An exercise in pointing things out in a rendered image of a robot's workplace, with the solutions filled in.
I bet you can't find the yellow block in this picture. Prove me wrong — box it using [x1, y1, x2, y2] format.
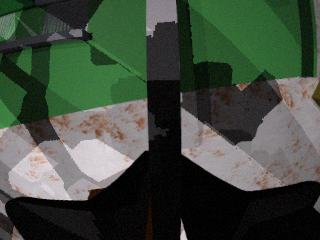
[312, 80, 320, 105]

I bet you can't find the green putting mat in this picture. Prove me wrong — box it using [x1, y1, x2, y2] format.
[0, 0, 303, 128]

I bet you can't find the red putter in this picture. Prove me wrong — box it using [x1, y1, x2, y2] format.
[145, 0, 183, 240]

